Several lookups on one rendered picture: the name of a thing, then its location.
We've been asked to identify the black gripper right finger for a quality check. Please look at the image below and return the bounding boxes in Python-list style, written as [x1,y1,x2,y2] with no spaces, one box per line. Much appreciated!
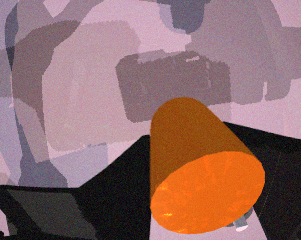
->
[223,121,301,240]

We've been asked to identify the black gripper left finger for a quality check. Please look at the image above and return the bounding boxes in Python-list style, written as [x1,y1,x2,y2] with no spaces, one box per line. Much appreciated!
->
[0,135,151,240]

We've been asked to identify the orange knob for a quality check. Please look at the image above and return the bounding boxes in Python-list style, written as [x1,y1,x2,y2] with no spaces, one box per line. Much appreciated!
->
[150,97,265,235]

